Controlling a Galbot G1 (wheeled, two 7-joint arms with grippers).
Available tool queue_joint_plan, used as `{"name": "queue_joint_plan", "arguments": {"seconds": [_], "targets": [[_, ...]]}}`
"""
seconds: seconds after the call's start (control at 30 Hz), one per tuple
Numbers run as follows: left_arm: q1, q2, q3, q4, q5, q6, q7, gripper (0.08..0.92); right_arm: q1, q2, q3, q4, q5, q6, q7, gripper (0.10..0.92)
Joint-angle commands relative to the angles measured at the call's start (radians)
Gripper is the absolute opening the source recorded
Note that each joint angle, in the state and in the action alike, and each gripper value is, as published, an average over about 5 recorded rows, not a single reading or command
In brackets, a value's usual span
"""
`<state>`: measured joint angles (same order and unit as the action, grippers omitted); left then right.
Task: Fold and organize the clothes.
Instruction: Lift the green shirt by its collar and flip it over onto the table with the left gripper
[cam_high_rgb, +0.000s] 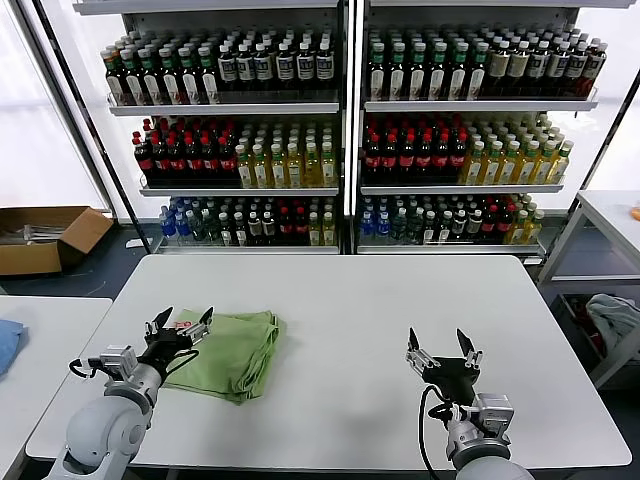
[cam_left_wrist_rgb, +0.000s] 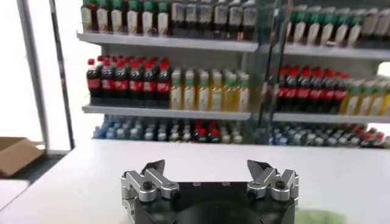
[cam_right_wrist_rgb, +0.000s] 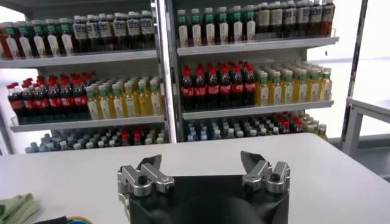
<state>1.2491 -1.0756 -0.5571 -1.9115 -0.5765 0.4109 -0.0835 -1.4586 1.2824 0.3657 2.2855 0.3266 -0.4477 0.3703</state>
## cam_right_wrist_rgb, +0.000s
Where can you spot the green polo shirt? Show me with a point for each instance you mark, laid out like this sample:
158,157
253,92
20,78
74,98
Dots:
15,210

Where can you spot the black window frame post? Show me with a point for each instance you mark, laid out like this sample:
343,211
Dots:
355,70

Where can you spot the red cap cola bottle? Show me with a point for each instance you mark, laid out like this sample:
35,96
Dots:
237,88
200,90
16,105
55,102
213,90
225,89
29,103
187,91
81,100
250,87
42,103
68,101

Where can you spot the dark drink bottle beige label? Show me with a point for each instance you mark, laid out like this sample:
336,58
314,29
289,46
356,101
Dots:
264,19
276,17

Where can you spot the dark drink bottle white label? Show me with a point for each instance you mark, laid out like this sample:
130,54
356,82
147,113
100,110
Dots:
328,15
315,15
289,16
134,27
80,32
93,30
106,29
303,16
147,26
120,28

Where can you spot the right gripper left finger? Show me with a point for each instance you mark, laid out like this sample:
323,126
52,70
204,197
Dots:
143,181

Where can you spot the grey metal shelf rack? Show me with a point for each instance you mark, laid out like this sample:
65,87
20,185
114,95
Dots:
259,110
85,123

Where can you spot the yellow tea bottle green label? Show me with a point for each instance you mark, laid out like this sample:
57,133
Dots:
118,104
143,102
131,103
262,92
326,88
105,105
301,89
93,106
156,101
288,90
314,89
275,92

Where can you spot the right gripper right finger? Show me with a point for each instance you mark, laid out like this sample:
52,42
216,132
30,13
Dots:
274,179

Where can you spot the white table grey frame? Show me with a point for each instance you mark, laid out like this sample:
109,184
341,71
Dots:
374,106

